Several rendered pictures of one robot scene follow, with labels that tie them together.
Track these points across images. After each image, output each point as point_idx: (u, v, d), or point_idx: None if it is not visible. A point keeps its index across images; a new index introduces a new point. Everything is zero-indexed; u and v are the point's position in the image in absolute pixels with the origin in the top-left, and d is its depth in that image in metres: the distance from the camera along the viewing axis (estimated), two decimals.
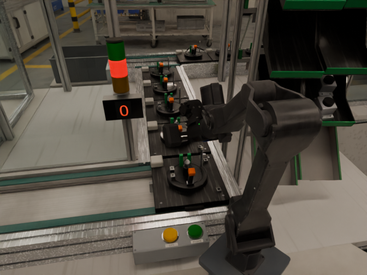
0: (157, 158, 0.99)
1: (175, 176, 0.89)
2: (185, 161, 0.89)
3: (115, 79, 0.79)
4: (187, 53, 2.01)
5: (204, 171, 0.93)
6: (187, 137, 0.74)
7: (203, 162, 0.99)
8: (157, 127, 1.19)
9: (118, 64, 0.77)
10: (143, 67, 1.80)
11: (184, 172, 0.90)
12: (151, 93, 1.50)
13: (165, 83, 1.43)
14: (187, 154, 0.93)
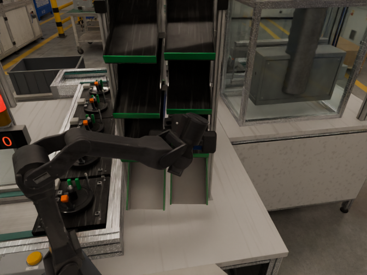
0: None
1: (58, 201, 0.96)
2: (67, 186, 0.96)
3: None
4: None
5: (90, 195, 1.00)
6: None
7: (97, 185, 1.07)
8: None
9: None
10: (84, 84, 1.87)
11: (69, 197, 0.98)
12: (81, 112, 1.58)
13: (92, 103, 1.51)
14: (75, 179, 1.00)
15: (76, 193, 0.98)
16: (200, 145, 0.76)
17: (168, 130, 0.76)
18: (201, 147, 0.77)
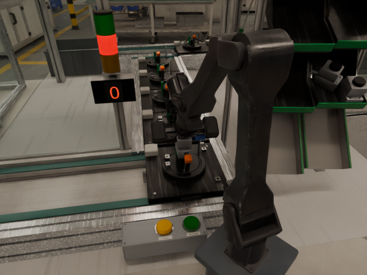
0: (151, 147, 0.92)
1: (170, 165, 0.82)
2: None
3: (104, 57, 0.72)
4: (185, 43, 1.94)
5: (202, 159, 0.86)
6: None
7: (202, 151, 0.93)
8: (152, 116, 1.12)
9: (107, 40, 0.70)
10: (140, 57, 1.73)
11: (180, 160, 0.83)
12: (147, 82, 1.44)
13: (162, 71, 1.37)
14: None
15: None
16: (202, 133, 0.76)
17: (169, 124, 0.77)
18: (203, 136, 0.77)
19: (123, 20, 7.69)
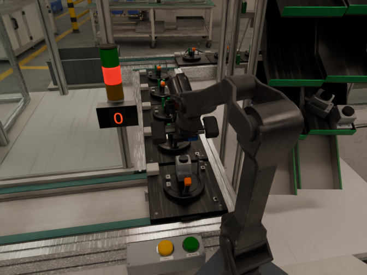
0: (153, 166, 0.96)
1: (171, 185, 0.86)
2: None
3: (108, 87, 0.77)
4: (185, 55, 1.99)
5: (201, 179, 0.91)
6: None
7: (201, 170, 0.97)
8: None
9: (111, 71, 0.74)
10: (141, 70, 1.77)
11: (180, 181, 0.88)
12: (148, 97, 1.48)
13: (163, 87, 1.41)
14: None
15: None
16: (195, 133, 0.76)
17: None
18: (196, 137, 0.76)
19: None
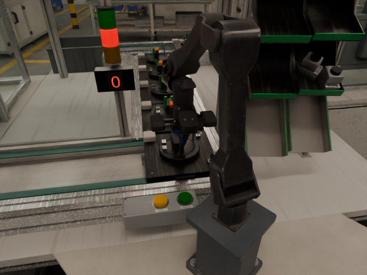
0: (149, 133, 0.99)
1: (166, 148, 0.89)
2: None
3: (106, 49, 0.80)
4: (183, 41, 2.02)
5: (196, 144, 0.94)
6: None
7: (196, 137, 1.00)
8: (151, 107, 1.19)
9: (108, 33, 0.78)
10: (139, 53, 1.80)
11: (176, 144, 0.91)
12: (146, 77, 1.51)
13: (160, 66, 1.44)
14: None
15: None
16: None
17: None
18: None
19: (123, 19, 7.76)
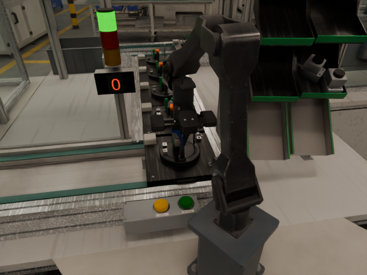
0: (149, 136, 0.98)
1: (167, 151, 0.88)
2: None
3: (106, 51, 0.79)
4: (183, 42, 2.01)
5: (197, 147, 0.93)
6: None
7: (197, 140, 0.99)
8: (151, 109, 1.18)
9: (108, 35, 0.77)
10: (139, 54, 1.80)
11: (176, 148, 0.90)
12: (146, 78, 1.50)
13: (161, 67, 1.43)
14: None
15: None
16: None
17: None
18: None
19: None
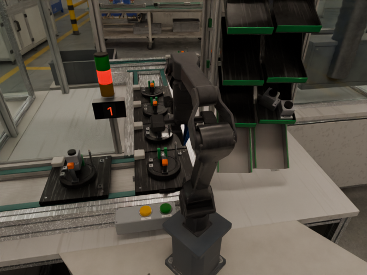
0: (58, 159, 1.13)
1: (63, 174, 1.02)
2: None
3: (101, 85, 0.98)
4: None
5: (94, 169, 1.07)
6: None
7: (100, 162, 1.13)
8: (144, 157, 1.16)
9: (104, 73, 0.95)
10: (135, 85, 1.77)
11: None
12: (141, 115, 1.48)
13: (155, 106, 1.41)
14: None
15: (80, 168, 1.05)
16: (194, 125, 0.77)
17: None
18: None
19: None
